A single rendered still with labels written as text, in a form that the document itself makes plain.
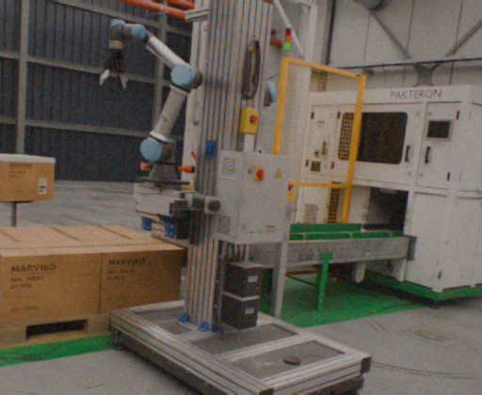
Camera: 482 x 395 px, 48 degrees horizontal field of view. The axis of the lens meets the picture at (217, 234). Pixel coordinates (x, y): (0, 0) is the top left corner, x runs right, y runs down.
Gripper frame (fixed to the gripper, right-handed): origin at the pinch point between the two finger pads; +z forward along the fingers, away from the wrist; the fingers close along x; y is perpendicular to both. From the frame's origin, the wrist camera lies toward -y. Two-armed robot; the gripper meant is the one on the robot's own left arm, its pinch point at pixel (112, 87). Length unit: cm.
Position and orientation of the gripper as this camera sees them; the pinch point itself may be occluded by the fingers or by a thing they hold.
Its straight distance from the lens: 313.1
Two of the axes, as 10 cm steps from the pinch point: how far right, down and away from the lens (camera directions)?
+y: 6.5, 1.7, -7.4
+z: -0.9, 9.8, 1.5
